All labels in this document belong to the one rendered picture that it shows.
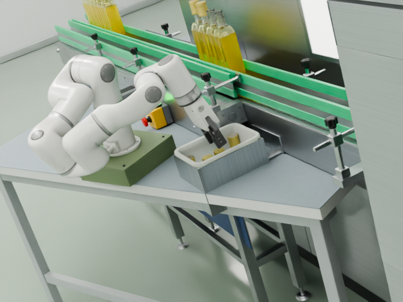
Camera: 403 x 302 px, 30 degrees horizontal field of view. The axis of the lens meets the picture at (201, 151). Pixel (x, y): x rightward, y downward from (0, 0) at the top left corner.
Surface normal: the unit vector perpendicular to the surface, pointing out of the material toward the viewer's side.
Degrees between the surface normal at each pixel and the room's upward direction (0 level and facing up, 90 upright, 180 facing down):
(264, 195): 0
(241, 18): 90
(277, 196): 0
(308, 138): 90
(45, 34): 90
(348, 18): 90
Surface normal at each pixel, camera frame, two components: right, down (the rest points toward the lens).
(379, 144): -0.86, 0.40
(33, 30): 0.43, 0.25
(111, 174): -0.61, 0.47
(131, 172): 0.75, 0.06
